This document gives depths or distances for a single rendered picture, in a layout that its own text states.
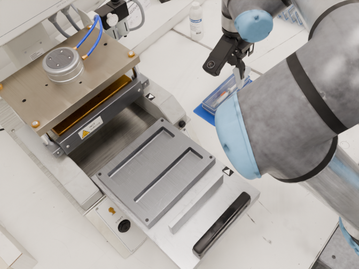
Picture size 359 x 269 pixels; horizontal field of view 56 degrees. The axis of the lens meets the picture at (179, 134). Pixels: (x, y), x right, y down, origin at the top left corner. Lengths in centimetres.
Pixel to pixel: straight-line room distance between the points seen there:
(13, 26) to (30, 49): 9
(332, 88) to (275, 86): 6
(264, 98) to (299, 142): 7
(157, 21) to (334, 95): 105
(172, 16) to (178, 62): 22
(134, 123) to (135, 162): 16
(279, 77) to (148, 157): 41
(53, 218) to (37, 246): 8
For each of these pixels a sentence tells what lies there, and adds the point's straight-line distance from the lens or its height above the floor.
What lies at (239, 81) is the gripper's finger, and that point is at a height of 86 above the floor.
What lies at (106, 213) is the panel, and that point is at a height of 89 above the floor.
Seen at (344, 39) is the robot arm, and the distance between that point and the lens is 42.
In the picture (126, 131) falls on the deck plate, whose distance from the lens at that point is 86.
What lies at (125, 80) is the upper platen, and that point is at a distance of 79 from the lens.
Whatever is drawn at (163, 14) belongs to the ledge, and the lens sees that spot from 140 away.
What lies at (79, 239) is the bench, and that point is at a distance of 97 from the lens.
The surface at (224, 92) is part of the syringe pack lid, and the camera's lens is 109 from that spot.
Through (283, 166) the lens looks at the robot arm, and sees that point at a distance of 46.
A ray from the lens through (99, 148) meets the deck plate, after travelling 85.
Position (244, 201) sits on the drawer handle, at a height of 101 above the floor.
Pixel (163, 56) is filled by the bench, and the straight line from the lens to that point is 129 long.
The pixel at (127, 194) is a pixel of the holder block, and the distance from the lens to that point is 70.
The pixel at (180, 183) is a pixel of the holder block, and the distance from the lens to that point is 69.
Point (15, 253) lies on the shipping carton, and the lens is 92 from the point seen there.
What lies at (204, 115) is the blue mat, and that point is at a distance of 109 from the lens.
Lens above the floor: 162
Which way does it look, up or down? 56 degrees down
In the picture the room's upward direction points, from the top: 9 degrees counter-clockwise
